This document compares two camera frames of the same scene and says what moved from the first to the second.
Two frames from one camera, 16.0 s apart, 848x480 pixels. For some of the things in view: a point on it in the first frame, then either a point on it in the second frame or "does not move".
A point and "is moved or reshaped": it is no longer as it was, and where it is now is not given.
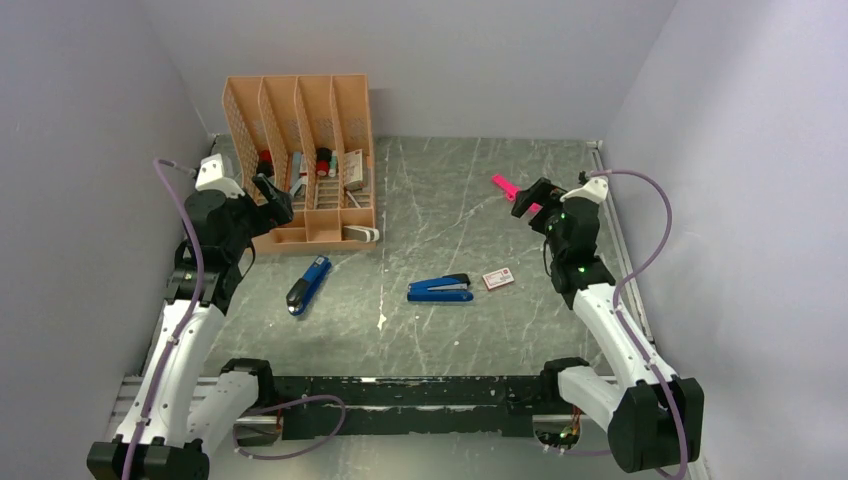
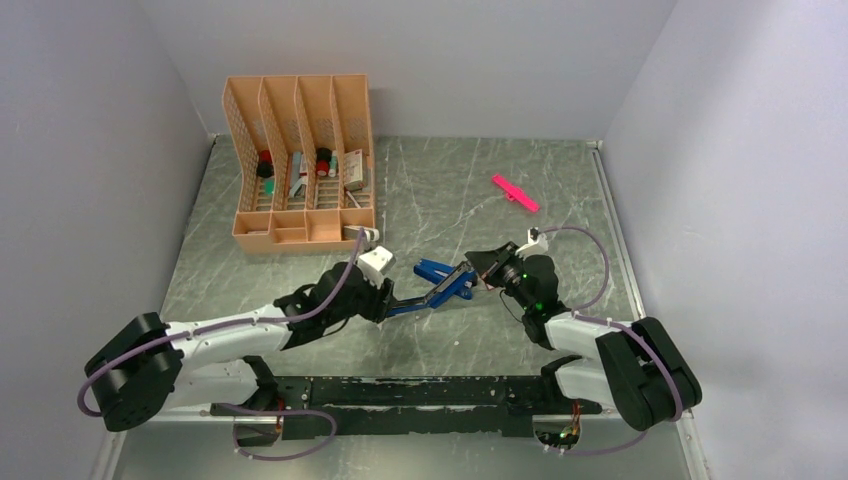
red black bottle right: (323, 159) does not move
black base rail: (368, 406) does not move
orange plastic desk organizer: (311, 137) does not move
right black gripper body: (548, 217) -> (510, 273)
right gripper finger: (524, 198) -> (487, 263)
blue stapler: (303, 289) is moved or reshaped
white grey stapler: (361, 233) does not move
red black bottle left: (265, 165) does not move
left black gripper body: (251, 220) -> (370, 302)
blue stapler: (448, 288) is moved or reshaped
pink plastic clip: (511, 192) does not move
